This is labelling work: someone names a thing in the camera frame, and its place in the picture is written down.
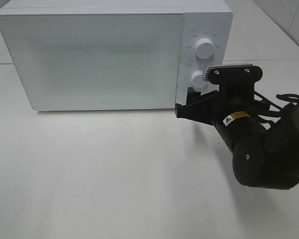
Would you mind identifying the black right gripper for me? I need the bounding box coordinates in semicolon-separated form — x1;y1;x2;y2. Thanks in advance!
175;83;269;127

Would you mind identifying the white microwave knob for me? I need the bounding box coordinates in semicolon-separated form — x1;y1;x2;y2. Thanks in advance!
194;37;214;59
190;70;208;91

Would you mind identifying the white microwave door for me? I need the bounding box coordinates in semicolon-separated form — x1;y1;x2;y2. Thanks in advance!
0;14;182;111

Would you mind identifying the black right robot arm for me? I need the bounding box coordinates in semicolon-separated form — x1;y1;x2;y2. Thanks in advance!
177;84;299;190

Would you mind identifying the white microwave oven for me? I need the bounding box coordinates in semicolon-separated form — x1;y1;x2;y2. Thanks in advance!
0;0;233;109

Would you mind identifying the black camera cable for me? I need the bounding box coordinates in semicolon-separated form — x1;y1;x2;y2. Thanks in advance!
253;91;299;125

